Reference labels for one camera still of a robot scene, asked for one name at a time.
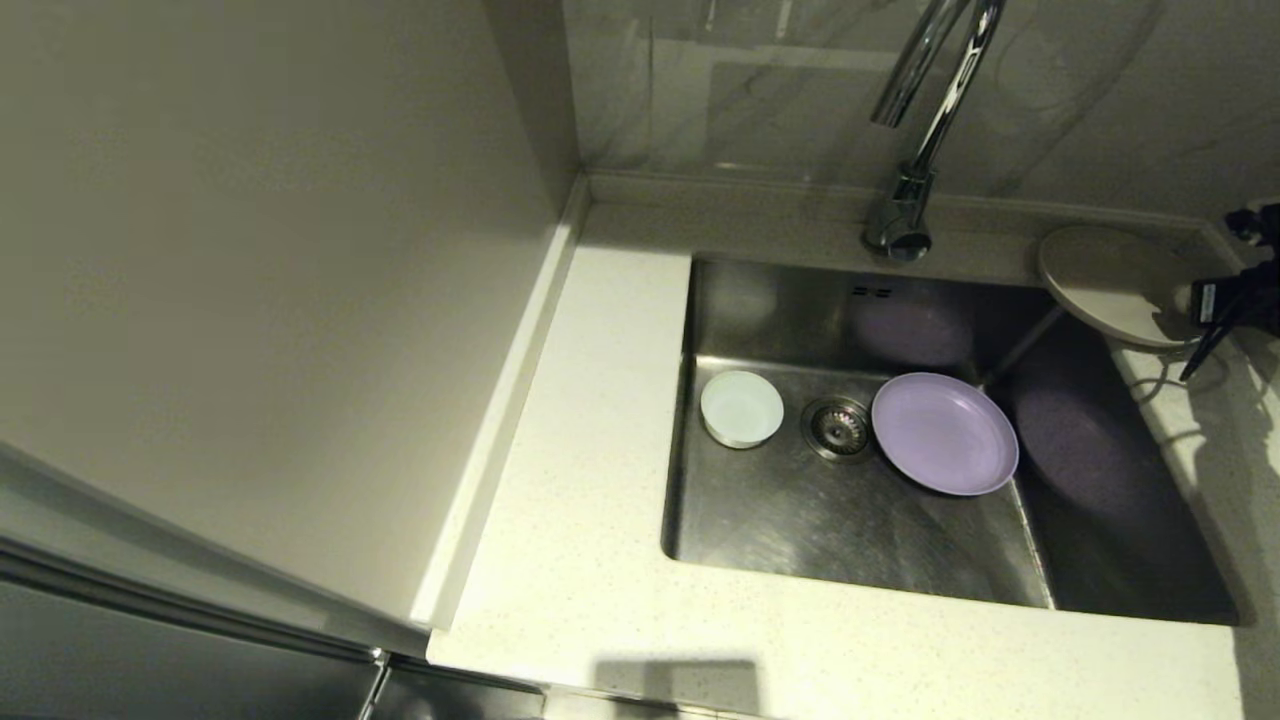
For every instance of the right gripper white-taped finger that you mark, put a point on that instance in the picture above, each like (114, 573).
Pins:
(1248, 222)
(1200, 300)

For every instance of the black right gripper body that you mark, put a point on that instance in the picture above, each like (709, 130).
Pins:
(1262, 295)

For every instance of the beige plastic plate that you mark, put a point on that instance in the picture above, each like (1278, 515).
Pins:
(1110, 285)

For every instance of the purple plastic plate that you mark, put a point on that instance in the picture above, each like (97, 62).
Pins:
(945, 435)

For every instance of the chrome kitchen faucet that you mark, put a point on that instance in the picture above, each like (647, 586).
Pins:
(900, 215)

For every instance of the small white bowl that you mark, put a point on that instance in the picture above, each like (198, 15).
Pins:
(742, 408)

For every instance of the metal sink drain strainer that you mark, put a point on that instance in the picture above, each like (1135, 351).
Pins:
(838, 428)

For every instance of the stainless steel sink basin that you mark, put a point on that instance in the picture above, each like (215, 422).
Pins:
(800, 530)

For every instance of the white edge trim strip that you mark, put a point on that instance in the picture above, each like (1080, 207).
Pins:
(500, 420)

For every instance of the tall beige cabinet side panel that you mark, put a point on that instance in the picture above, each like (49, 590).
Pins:
(250, 300)

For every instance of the metal door trim strip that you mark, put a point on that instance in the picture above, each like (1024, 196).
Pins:
(200, 607)

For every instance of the grey glossy cabinet door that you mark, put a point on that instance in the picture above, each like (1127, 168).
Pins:
(150, 670)

